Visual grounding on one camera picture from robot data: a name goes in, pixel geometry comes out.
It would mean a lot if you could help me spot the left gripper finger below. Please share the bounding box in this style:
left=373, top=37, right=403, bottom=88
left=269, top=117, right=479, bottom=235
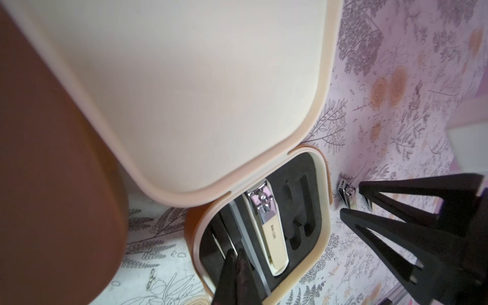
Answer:
left=212, top=249, right=262, bottom=305

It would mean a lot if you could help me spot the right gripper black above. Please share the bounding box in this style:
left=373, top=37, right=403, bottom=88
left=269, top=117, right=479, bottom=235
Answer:
left=340, top=174, right=487, bottom=304

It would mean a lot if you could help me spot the black tray cream case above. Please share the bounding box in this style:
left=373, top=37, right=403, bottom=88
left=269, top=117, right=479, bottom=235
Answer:
left=184, top=145, right=332, bottom=304

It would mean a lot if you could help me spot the cream nail clipper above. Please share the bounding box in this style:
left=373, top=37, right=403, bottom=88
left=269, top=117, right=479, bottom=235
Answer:
left=244, top=179, right=290, bottom=277

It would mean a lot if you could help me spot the small silver nail tool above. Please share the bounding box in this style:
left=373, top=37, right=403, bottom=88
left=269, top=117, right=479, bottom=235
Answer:
left=338, top=179, right=357, bottom=209

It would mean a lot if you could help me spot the cream case lid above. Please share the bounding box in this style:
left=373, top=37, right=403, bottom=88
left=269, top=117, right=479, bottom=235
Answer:
left=1, top=1, right=343, bottom=208

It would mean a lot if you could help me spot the small nail clipper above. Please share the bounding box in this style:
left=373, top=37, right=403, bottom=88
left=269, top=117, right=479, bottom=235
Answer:
left=360, top=192, right=374, bottom=212

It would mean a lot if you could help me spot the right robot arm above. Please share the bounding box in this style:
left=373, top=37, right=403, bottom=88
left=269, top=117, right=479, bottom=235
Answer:
left=340, top=96, right=487, bottom=304

